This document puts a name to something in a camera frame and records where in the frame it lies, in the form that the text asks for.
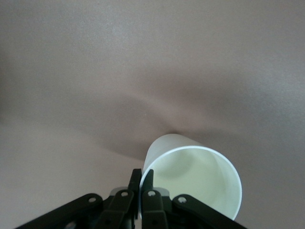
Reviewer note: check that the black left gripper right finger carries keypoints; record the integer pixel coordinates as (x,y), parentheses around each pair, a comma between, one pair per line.
(155,210)

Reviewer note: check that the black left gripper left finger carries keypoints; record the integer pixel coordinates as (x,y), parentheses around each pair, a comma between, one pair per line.
(114,210)

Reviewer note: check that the white IKEA cup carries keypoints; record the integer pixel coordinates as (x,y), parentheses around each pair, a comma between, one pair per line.
(202,176)

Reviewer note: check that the brown table cover sheet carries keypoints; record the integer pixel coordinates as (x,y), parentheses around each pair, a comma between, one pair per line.
(95,71)

